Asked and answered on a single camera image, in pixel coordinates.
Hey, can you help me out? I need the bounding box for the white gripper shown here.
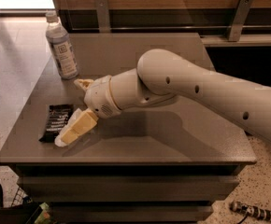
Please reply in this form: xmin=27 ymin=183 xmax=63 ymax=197
xmin=54 ymin=76 xmax=121 ymax=147

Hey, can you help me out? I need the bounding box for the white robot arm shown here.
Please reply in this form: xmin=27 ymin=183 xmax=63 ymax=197
xmin=54 ymin=49 xmax=271 ymax=147

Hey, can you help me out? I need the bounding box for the black rxbar chocolate wrapper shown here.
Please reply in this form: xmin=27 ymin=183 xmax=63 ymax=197
xmin=39 ymin=105 xmax=74 ymax=143

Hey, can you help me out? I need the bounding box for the clear plastic water bottle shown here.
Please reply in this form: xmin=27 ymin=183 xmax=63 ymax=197
xmin=46 ymin=11 xmax=78 ymax=79

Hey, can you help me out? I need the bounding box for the dark grey drawer cabinet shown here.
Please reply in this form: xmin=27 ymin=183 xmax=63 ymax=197
xmin=0 ymin=32 xmax=257 ymax=224

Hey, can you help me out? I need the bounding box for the black bag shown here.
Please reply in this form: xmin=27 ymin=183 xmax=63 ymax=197
xmin=0 ymin=177 xmax=40 ymax=224

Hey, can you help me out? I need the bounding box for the left metal bracket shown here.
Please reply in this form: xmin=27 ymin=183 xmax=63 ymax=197
xmin=94 ymin=0 xmax=111 ymax=33

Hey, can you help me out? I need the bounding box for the metal bracket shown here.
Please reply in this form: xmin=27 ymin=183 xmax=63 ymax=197
xmin=94 ymin=0 xmax=111 ymax=33
xmin=226 ymin=0 xmax=253 ymax=42

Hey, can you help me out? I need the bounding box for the black wire basket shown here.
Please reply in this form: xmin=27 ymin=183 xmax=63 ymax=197
xmin=11 ymin=188 xmax=32 ymax=207

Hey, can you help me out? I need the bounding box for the wooden wall shelf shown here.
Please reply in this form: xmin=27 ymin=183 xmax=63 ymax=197
xmin=201 ymin=35 xmax=271 ymax=48

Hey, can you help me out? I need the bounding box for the right metal bracket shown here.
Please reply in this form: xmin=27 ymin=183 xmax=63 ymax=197
xmin=226 ymin=0 xmax=253 ymax=42

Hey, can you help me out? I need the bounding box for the black white striped handle tool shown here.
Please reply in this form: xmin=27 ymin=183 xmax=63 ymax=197
xmin=229 ymin=201 xmax=271 ymax=224

